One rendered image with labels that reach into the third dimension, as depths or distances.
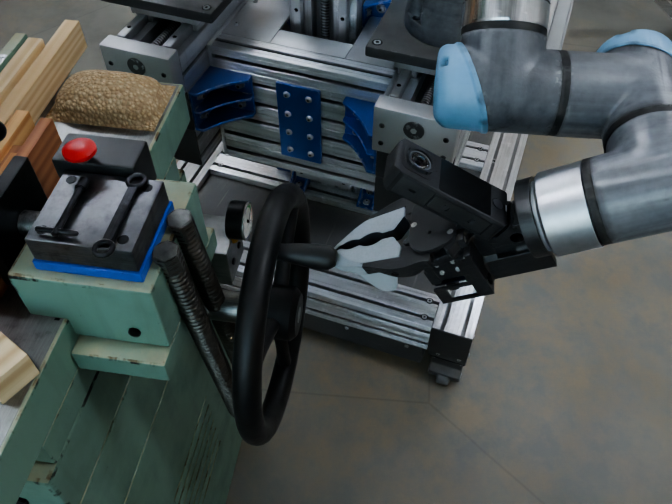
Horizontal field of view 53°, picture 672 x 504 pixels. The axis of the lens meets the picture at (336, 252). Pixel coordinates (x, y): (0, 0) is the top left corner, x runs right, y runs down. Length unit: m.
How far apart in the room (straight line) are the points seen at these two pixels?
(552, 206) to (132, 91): 0.52
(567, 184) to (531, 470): 1.09
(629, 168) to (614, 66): 0.10
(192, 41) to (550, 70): 0.78
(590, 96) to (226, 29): 0.86
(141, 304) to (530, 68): 0.39
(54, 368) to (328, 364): 1.05
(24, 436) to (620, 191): 0.54
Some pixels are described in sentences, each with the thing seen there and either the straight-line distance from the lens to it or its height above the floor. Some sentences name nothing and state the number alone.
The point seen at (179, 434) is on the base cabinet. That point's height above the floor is 0.47.
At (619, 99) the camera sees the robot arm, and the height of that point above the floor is 1.08.
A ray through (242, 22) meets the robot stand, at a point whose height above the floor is 0.73.
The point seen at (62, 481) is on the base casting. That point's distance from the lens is 0.75.
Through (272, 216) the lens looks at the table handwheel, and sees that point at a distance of 0.65.
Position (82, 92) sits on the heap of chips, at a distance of 0.88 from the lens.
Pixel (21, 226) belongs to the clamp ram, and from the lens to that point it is 0.70.
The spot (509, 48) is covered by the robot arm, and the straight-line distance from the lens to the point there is 0.61.
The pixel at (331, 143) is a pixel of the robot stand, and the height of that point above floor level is 0.56.
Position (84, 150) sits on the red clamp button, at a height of 1.02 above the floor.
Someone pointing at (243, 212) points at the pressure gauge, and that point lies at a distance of 1.02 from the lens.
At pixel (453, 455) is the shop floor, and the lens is 1.57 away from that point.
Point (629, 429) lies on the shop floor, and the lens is 1.71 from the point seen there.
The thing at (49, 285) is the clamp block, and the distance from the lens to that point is 0.65.
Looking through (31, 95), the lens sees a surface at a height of 0.93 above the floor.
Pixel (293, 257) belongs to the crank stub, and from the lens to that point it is 0.64.
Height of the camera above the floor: 1.43
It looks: 50 degrees down
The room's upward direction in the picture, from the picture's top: straight up
